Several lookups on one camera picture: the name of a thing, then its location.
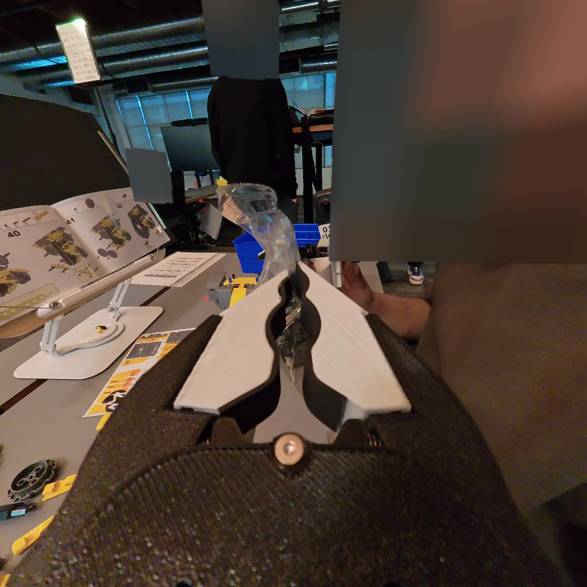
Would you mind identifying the person's right forearm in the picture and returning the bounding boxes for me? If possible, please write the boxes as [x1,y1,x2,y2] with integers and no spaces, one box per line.
[367,293,432,341]

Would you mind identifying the open instruction booklet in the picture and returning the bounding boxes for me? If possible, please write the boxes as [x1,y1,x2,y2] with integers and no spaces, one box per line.
[0,187,171,322]

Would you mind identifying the black computer monitor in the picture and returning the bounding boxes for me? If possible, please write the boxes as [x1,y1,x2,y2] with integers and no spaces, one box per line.
[161,125,221,172]

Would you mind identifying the yellow toy vehicle model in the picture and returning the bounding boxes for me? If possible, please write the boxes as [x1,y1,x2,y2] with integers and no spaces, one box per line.
[207,273,260,309]

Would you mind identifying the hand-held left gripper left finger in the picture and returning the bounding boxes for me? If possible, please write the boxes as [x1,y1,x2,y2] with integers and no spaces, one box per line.
[173,270,290,434]

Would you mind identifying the clear bag of grey parts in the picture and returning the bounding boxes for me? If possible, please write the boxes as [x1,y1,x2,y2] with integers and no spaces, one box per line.
[216,183,301,370]

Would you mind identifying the hanging white sign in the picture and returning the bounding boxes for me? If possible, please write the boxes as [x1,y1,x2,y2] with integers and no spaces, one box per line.
[56,18,101,84]

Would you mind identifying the yellow slanted brick piece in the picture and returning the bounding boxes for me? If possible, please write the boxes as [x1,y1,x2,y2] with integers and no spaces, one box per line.
[11,516,55,556]
[41,474,78,500]

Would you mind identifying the yellow sticker sheet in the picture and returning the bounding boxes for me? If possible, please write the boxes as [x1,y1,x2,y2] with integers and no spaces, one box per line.
[83,328,195,418]

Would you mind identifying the blue plastic bin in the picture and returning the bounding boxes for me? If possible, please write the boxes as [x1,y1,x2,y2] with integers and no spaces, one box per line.
[232,223,322,275]

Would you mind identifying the black toothed wheel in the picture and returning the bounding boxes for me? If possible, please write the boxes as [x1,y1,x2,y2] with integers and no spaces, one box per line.
[7,460,58,502]

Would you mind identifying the white book stand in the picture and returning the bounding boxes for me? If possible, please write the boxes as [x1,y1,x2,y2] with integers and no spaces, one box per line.
[14,252,168,381]

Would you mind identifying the wooden-top standing desk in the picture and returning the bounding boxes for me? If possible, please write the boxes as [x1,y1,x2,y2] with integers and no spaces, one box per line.
[289,108,334,216]

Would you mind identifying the person's right hand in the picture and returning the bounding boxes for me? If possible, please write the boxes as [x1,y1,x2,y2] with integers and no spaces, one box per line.
[341,261,374,309]

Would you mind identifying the large dark panel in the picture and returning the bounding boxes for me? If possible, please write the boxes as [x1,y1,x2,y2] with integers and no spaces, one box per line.
[0,94,131,212]

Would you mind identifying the white printed paper sheet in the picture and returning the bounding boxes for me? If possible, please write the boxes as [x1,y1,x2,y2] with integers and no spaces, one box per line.
[131,251,227,289]

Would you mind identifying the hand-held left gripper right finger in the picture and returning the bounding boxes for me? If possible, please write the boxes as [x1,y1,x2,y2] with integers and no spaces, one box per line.
[295,261,412,434]

